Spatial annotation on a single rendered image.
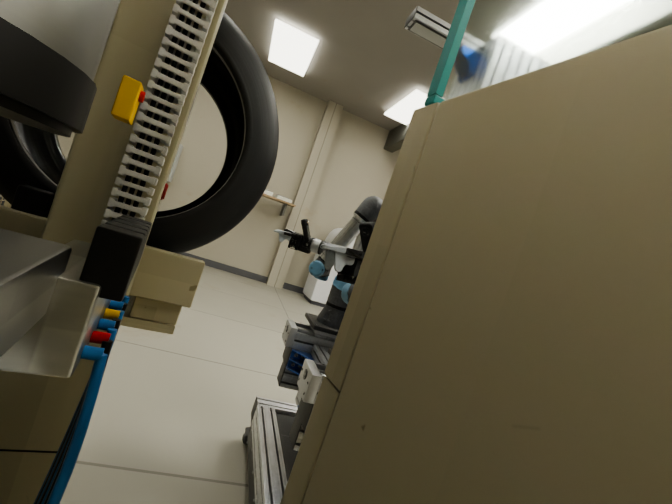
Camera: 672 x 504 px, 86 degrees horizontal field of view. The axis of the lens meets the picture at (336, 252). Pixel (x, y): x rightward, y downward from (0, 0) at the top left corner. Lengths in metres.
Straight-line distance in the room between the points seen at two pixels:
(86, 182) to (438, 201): 0.50
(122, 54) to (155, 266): 0.36
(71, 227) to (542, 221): 0.60
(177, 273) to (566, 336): 0.67
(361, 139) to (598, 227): 7.25
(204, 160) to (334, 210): 2.55
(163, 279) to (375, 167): 6.87
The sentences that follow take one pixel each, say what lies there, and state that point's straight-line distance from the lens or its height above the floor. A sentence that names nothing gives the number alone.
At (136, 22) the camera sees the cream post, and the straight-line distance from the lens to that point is 0.69.
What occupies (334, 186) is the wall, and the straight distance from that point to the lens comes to 7.20.
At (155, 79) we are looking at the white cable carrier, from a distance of 0.63.
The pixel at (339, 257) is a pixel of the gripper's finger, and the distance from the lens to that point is 0.83.
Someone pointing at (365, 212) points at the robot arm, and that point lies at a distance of 1.67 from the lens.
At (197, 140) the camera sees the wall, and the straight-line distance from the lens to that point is 7.12.
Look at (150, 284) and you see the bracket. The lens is 0.79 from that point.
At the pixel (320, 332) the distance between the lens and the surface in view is 1.66.
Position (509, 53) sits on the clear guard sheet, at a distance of 0.60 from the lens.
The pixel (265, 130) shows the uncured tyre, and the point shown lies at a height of 1.26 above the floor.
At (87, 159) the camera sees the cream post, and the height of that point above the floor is 1.07.
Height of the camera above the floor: 1.06
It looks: 1 degrees down
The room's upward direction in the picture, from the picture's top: 19 degrees clockwise
